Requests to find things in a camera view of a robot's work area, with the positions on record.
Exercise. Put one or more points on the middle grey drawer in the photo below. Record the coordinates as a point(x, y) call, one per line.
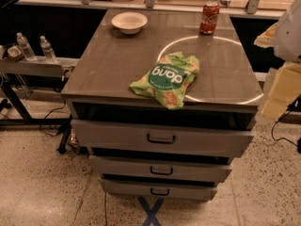
point(159, 169)

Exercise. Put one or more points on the left clear water bottle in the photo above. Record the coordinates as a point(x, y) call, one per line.
point(26, 47)

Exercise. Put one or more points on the bottom grey drawer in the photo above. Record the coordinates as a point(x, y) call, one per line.
point(199, 193)

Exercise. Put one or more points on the top grey drawer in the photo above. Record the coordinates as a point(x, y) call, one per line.
point(161, 139)

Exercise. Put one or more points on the blue tape cross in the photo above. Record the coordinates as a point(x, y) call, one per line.
point(151, 212)

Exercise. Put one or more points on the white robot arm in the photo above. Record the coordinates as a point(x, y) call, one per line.
point(287, 39)

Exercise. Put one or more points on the clear water bottle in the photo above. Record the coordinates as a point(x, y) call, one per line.
point(26, 47)
point(48, 50)

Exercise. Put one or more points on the green rice chip bag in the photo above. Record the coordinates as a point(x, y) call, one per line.
point(168, 80)

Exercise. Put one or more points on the white bowl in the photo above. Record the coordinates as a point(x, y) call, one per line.
point(129, 22)

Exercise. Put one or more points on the red soda can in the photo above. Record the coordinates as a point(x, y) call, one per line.
point(209, 18)

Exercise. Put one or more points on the grey drawer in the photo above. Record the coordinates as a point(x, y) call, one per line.
point(159, 169)
point(199, 193)
point(161, 139)

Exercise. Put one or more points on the right clear water bottle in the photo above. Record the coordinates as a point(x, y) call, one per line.
point(48, 50)

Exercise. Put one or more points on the grey side table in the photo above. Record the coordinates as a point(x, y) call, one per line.
point(38, 67)

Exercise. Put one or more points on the small container on side table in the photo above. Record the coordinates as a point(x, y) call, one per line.
point(12, 53)

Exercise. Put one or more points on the grey drawer cabinet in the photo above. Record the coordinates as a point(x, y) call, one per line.
point(165, 111)

